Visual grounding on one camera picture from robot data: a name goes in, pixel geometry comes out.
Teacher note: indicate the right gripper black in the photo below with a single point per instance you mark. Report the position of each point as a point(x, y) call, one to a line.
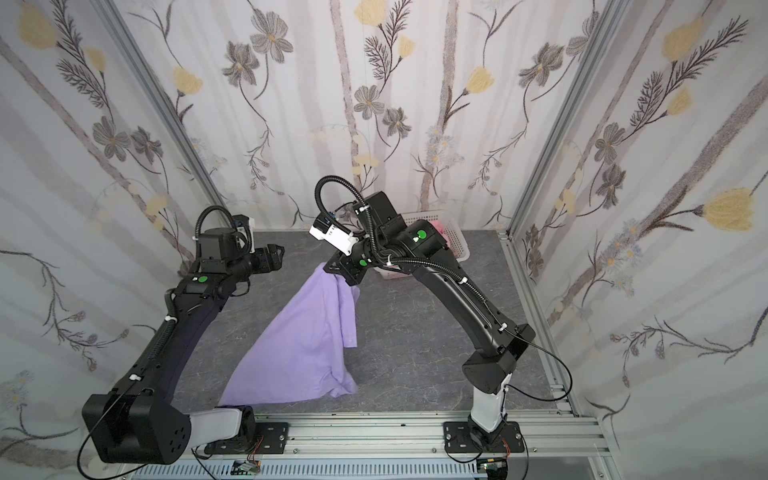
point(345, 267)

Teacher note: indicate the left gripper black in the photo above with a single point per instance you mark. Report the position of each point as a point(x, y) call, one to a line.
point(274, 259)

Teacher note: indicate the purple t-shirt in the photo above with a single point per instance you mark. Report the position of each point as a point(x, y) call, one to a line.
point(300, 355)

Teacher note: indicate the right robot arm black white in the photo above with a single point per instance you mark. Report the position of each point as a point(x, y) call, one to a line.
point(498, 341)

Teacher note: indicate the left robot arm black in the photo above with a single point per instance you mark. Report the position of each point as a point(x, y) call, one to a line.
point(136, 422)

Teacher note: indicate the pink t-shirt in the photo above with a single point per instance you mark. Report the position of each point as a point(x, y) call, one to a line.
point(439, 227)

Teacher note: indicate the white plastic laundry basket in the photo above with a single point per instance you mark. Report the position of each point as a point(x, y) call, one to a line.
point(432, 236)

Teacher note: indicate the small circuit board left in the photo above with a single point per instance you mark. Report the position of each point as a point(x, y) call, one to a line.
point(245, 468)

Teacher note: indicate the small circuit board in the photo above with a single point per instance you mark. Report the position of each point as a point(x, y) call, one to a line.
point(493, 468)
point(245, 468)

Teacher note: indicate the white ventilation grille strip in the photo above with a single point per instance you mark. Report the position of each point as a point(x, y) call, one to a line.
point(318, 469)

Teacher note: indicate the small circuit board right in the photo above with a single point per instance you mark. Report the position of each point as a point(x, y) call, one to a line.
point(493, 468)

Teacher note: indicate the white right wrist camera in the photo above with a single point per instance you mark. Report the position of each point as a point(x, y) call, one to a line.
point(339, 237)

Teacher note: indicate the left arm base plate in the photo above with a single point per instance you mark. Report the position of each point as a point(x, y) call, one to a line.
point(261, 438)

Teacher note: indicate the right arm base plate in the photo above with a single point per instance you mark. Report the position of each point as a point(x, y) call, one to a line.
point(464, 437)

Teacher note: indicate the aluminium front rail frame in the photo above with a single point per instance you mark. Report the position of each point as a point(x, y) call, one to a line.
point(558, 444)

